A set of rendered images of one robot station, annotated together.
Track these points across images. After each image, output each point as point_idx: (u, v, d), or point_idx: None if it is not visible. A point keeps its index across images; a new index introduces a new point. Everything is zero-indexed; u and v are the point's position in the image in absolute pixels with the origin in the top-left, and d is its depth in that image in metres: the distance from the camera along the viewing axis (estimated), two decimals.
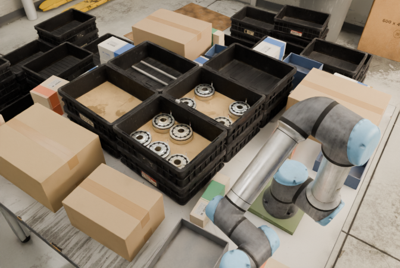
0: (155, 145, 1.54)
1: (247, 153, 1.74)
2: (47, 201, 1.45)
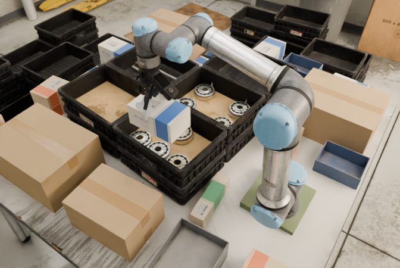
0: (155, 145, 1.54)
1: (247, 153, 1.74)
2: (47, 201, 1.45)
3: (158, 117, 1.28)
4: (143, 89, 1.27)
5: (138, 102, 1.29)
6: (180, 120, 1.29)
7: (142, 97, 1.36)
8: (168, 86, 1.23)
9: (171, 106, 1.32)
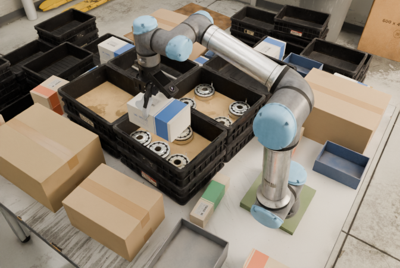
0: (155, 145, 1.54)
1: (247, 153, 1.74)
2: (47, 201, 1.45)
3: (158, 115, 1.27)
4: (143, 87, 1.26)
5: (138, 100, 1.28)
6: (180, 118, 1.29)
7: (142, 96, 1.35)
8: (168, 84, 1.22)
9: (171, 104, 1.32)
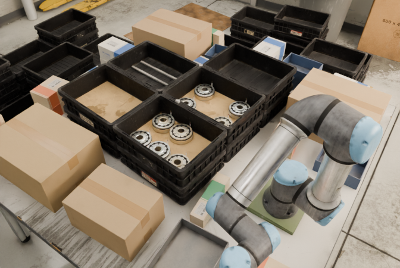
0: (155, 145, 1.54)
1: (247, 153, 1.74)
2: (47, 201, 1.45)
3: None
4: None
5: None
6: None
7: None
8: None
9: None
